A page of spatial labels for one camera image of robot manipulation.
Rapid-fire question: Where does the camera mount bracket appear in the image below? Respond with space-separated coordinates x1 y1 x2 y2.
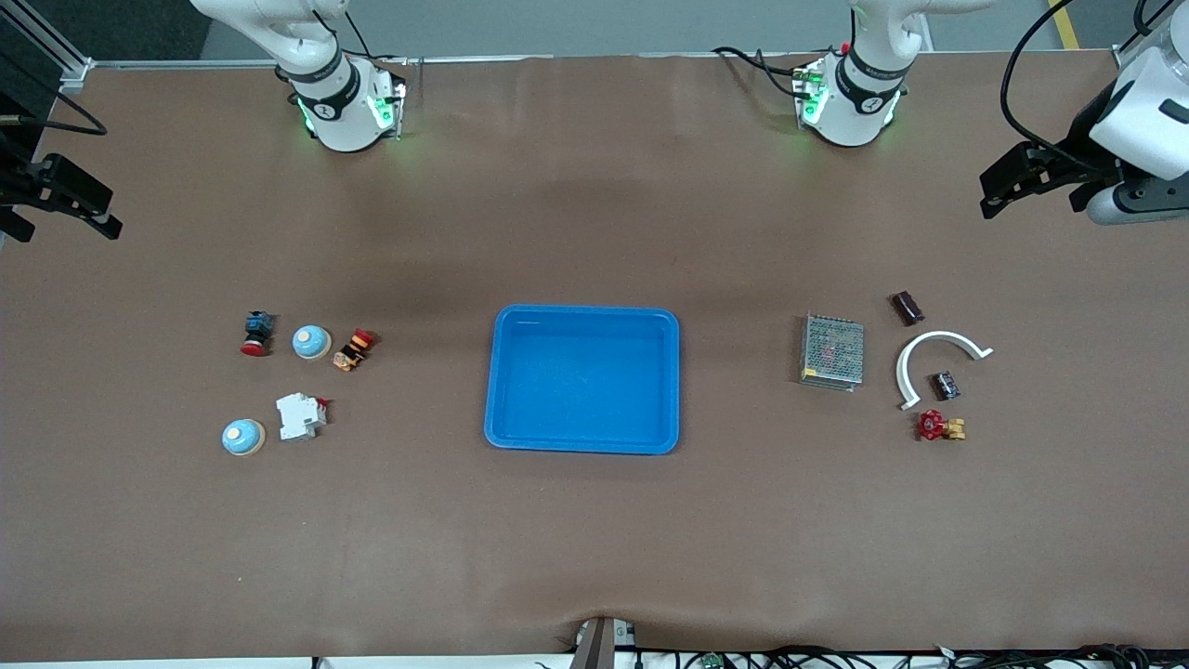
568 615 638 669

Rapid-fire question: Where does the brown table mat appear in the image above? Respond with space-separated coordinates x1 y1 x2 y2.
0 51 1189 662

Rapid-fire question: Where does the red yellow push button switch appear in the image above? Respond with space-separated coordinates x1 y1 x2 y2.
333 328 378 373

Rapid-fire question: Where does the aluminium frame profile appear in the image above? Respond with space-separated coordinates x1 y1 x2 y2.
0 0 96 94
1115 0 1173 72

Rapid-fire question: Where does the red emergency stop button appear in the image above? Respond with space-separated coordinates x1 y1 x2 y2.
241 311 276 358

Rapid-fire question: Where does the white curved plastic bracket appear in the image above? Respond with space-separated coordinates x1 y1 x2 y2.
895 330 995 412

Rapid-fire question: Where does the black base cable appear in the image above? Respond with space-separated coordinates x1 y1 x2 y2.
713 45 809 98
342 9 412 68

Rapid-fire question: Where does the metal mesh power supply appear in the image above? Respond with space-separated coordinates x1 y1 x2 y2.
799 313 866 393

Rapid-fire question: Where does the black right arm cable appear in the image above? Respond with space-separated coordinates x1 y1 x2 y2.
0 88 108 137

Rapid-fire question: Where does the blue plastic tray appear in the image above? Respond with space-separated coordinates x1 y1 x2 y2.
483 305 682 456

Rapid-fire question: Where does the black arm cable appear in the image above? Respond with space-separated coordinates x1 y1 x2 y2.
0 88 108 137
1000 0 1116 166

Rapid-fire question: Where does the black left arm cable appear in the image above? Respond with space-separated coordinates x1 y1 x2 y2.
1000 0 1116 166

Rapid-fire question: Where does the white circuit breaker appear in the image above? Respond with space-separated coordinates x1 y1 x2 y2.
276 392 330 441

